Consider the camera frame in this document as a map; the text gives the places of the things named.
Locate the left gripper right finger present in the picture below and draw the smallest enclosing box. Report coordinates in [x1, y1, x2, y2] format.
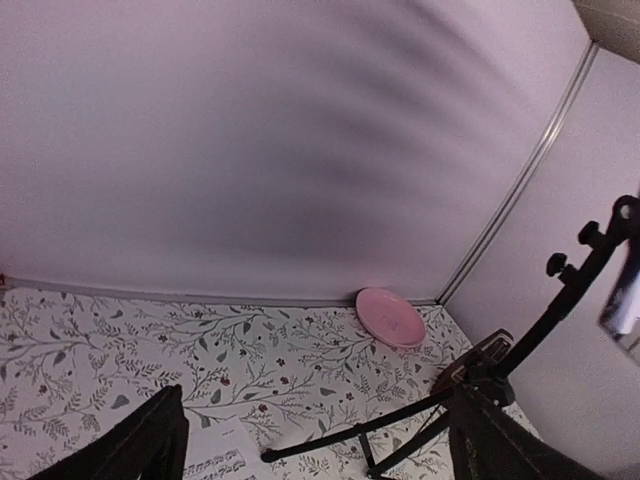
[449, 386, 601, 480]

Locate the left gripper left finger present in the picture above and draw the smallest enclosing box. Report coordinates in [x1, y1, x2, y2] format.
[33, 385, 189, 480]

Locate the white sheet music paper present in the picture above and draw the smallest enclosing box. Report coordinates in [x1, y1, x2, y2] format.
[183, 417, 269, 480]

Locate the black folding tripod stand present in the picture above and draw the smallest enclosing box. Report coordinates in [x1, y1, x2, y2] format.
[260, 195, 639, 479]

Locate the dark red metronome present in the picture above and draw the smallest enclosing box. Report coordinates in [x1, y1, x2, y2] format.
[430, 329, 514, 395]

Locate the pink plastic plate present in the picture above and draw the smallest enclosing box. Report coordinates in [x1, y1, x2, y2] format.
[355, 288, 426, 348]

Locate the right aluminium frame post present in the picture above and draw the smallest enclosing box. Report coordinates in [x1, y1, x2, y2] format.
[434, 42, 601, 306]

